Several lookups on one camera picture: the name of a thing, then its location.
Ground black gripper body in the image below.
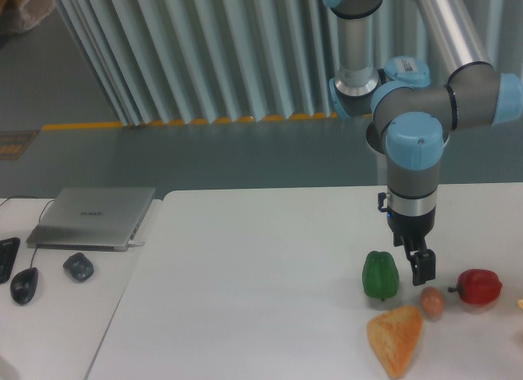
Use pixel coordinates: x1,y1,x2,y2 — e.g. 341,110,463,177
378,191,437,247

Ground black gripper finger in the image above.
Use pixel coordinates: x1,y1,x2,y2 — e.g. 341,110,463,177
393,233,417,261
410,249,436,286

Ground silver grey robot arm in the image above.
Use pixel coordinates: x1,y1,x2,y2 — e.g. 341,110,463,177
323,0,522,285

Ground green bell pepper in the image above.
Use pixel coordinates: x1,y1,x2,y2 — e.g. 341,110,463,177
362,251,400,301

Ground red bell pepper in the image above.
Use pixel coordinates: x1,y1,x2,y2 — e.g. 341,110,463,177
447,269,503,306

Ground brown egg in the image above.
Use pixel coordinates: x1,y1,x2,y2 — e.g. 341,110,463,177
420,287,445,318

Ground orange triangular bread slice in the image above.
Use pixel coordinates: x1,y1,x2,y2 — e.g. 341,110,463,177
366,305,423,379

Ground white laptop charger plug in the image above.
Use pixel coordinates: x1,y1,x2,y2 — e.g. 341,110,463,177
127,240,145,248

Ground white pleated partition screen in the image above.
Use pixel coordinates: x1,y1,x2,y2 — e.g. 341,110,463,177
45,0,523,127

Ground silver closed laptop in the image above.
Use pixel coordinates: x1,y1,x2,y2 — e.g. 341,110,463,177
26,187,155,251

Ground dark grey earbuds case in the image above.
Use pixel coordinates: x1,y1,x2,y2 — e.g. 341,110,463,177
63,253,94,283

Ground black computer mouse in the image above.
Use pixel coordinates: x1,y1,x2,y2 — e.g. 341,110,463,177
10,267,39,306

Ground black keyboard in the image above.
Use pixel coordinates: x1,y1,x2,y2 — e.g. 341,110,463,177
0,237,20,284

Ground cardboard box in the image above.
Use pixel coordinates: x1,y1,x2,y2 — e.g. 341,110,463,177
1,0,56,35

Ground black mouse cable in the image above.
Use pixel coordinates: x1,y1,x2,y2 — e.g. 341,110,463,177
0,194,56,270

